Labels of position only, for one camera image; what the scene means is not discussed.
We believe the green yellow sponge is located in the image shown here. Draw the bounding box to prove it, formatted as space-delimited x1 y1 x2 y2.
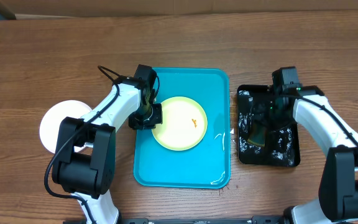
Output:
247 123 267 147

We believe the light green plate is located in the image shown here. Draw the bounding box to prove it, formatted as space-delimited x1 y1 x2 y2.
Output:
152 96 208 151

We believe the white plate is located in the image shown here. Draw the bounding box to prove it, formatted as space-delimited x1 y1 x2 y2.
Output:
39 100 92 154

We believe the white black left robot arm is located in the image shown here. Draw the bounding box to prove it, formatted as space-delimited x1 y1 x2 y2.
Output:
44 72 162 223

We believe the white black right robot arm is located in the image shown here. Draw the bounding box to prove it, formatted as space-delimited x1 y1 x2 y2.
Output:
247 86 358 223

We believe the black rectangular water tray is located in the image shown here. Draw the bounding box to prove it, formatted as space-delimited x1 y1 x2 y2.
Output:
237 85 300 167

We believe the teal plastic tray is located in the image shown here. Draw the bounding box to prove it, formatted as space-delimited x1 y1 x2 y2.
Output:
133 67 231 189

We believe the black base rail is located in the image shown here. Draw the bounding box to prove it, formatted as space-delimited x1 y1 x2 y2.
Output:
63 215 291 224

